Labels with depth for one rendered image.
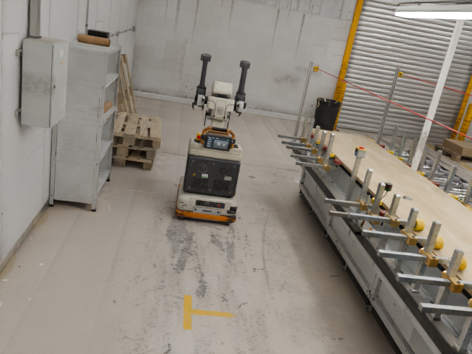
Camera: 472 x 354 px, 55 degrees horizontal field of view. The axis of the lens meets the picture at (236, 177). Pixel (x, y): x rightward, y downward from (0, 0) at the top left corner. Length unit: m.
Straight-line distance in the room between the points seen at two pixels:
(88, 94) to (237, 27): 6.68
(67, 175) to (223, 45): 6.70
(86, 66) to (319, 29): 7.44
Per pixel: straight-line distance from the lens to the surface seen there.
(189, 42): 10.66
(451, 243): 3.34
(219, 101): 4.80
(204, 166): 4.61
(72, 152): 4.60
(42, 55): 3.53
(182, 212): 4.69
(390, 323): 3.65
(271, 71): 10.87
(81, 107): 4.47
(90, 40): 4.89
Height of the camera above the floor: 2.02
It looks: 19 degrees down
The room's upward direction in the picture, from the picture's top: 10 degrees clockwise
